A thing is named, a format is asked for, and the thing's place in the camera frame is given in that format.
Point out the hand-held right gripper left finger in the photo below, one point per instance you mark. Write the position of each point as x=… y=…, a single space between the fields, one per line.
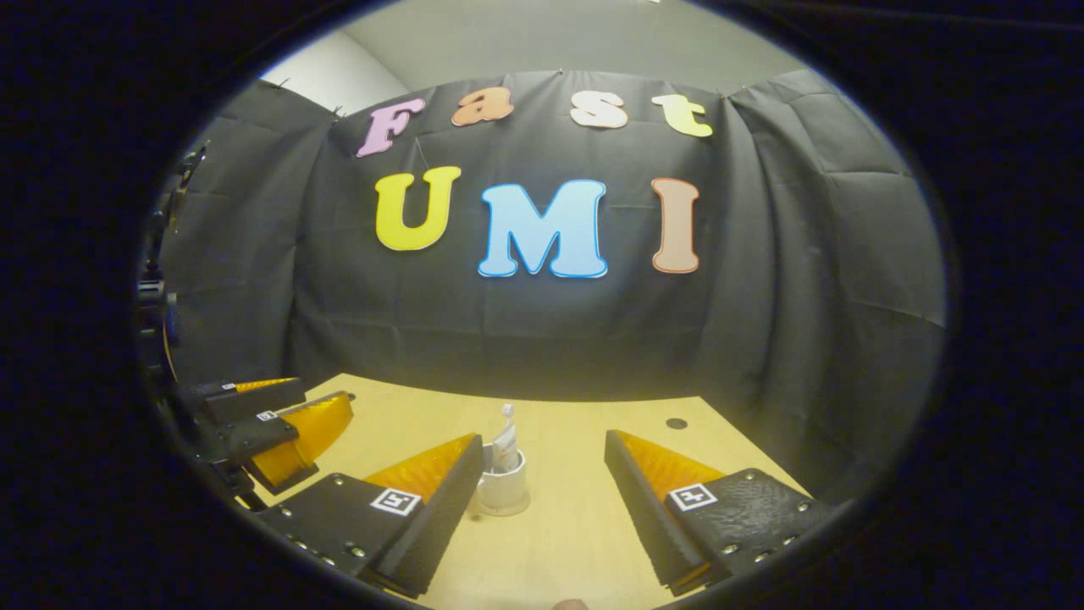
x=440 y=517

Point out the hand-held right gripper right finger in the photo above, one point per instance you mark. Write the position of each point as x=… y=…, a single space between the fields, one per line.
x=639 y=508

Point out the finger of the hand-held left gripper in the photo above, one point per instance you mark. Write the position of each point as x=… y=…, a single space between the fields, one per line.
x=246 y=439
x=246 y=398

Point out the white toothpaste tube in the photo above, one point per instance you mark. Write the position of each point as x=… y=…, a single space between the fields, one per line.
x=506 y=449

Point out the light wooden desktop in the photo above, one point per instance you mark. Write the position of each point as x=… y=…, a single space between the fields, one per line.
x=559 y=542

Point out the black backdrop cloth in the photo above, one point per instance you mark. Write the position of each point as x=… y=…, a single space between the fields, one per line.
x=550 y=330

